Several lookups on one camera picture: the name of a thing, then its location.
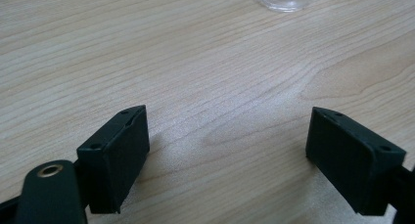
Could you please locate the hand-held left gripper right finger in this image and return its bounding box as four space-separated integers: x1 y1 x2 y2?
304 106 407 217

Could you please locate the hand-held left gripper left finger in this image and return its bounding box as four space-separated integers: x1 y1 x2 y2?
76 104 151 215

